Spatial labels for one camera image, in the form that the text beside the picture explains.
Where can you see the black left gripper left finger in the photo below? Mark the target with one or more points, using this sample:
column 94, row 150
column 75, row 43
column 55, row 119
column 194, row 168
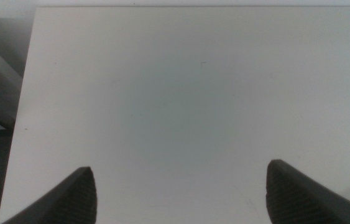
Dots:
column 73, row 202

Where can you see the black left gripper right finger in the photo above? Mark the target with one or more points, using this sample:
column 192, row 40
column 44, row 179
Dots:
column 292, row 199

